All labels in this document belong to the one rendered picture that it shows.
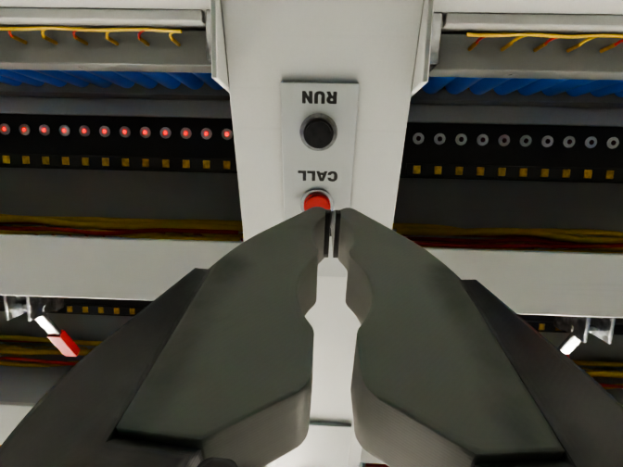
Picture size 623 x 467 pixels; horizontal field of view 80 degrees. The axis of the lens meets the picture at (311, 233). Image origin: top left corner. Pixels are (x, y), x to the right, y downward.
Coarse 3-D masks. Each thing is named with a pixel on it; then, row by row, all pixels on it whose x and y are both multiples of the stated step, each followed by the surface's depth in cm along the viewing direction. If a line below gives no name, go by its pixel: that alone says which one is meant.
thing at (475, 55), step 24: (456, 48) 24; (480, 48) 24; (504, 48) 23; (528, 48) 24; (552, 48) 24; (576, 48) 23; (600, 48) 24; (432, 72) 25; (456, 72) 25; (480, 72) 24; (504, 72) 24; (528, 72) 24; (552, 72) 24; (576, 72) 24; (600, 72) 24
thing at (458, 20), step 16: (448, 16) 21; (464, 16) 21; (480, 16) 21; (496, 16) 21; (512, 16) 21; (528, 16) 21; (544, 16) 21; (560, 16) 21; (576, 16) 21; (592, 16) 21; (608, 16) 21
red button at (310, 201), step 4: (308, 196) 22; (312, 196) 22; (316, 196) 22; (320, 196) 22; (324, 196) 22; (304, 200) 22; (308, 200) 22; (312, 200) 22; (316, 200) 22; (320, 200) 22; (324, 200) 22; (328, 200) 22; (304, 204) 22; (308, 204) 22; (312, 204) 22; (316, 204) 22; (320, 204) 22; (324, 204) 22; (328, 204) 22; (304, 208) 22; (308, 208) 22; (328, 208) 22
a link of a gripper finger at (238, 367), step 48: (288, 240) 10; (240, 288) 8; (288, 288) 8; (192, 336) 7; (240, 336) 7; (288, 336) 7; (144, 384) 6; (192, 384) 6; (240, 384) 6; (288, 384) 6; (144, 432) 5; (192, 432) 5; (240, 432) 6; (288, 432) 6
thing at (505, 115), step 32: (448, 0) 20; (480, 0) 20; (512, 0) 20; (544, 0) 20; (576, 0) 19; (608, 0) 19; (448, 32) 24; (544, 32) 24; (576, 32) 24; (608, 32) 24; (416, 64) 18
